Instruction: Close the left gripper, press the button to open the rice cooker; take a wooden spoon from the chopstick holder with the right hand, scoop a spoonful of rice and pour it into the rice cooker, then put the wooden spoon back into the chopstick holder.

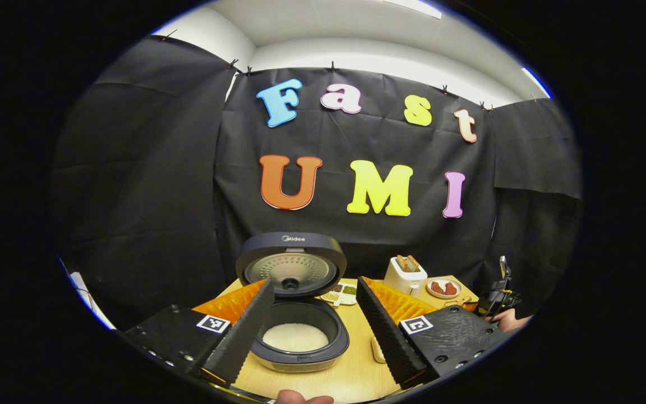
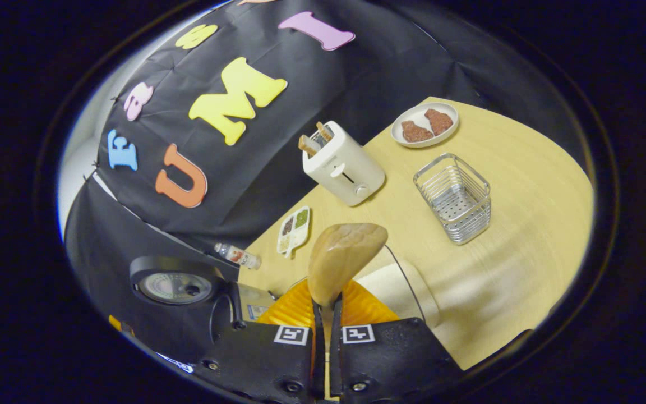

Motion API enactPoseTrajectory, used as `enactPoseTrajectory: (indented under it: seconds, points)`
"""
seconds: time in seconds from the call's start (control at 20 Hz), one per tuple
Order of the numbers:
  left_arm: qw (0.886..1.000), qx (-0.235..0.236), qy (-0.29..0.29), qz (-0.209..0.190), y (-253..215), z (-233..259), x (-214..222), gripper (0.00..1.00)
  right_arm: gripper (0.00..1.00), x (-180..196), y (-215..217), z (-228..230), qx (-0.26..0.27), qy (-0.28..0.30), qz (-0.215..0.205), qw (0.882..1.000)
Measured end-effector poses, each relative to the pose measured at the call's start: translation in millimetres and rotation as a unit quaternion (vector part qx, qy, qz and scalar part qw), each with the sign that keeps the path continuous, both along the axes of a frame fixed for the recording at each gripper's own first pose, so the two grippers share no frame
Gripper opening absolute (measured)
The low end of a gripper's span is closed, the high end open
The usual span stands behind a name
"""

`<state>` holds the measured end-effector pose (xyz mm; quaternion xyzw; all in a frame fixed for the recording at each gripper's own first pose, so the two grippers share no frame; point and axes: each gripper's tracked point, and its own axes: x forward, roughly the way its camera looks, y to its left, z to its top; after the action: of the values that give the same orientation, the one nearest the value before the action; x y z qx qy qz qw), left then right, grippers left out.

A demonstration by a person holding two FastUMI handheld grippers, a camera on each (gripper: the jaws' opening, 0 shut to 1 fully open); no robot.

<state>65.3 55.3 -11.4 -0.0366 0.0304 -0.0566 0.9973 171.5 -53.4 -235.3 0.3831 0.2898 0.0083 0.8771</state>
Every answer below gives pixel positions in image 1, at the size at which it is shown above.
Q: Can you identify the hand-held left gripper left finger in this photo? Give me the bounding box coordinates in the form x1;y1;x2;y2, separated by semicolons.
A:
123;277;275;389

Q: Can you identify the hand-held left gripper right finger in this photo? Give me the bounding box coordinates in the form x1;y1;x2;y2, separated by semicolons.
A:
356;276;513;389

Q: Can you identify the white raw rice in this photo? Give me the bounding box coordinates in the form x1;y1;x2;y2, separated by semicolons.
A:
262;322;330;354

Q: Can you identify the dark grey rice cooker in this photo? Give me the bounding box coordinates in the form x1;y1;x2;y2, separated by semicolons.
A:
236;231;351;374

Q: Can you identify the small round white plate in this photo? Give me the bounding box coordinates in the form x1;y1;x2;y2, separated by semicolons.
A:
426;277;463;300

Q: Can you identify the white toaster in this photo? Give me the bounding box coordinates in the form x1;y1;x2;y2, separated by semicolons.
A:
383;255;429;297

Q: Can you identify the white divided bean dish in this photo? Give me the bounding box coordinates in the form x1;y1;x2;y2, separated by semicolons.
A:
321;283;359;308

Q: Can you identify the black backdrop cloth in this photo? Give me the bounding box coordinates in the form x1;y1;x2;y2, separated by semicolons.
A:
51;34;584;332

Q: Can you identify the row of small cloth clips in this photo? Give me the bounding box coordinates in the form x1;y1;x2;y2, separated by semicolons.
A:
158;29;495;112

